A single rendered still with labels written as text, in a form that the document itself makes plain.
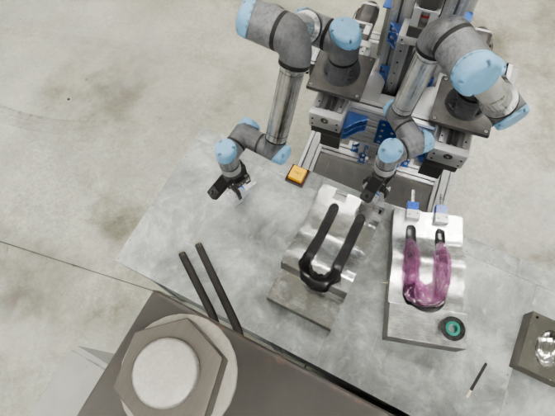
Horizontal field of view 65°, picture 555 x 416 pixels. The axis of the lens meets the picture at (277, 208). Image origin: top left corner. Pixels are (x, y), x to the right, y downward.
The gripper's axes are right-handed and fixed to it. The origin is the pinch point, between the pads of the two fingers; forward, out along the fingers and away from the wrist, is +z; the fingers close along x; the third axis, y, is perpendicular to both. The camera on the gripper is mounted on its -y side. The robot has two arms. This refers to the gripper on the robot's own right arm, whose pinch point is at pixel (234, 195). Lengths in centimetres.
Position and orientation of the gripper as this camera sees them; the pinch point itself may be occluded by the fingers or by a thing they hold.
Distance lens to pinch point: 178.6
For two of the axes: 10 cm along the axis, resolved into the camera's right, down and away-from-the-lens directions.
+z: 0.5, 3.9, 9.2
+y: 7.9, -5.8, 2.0
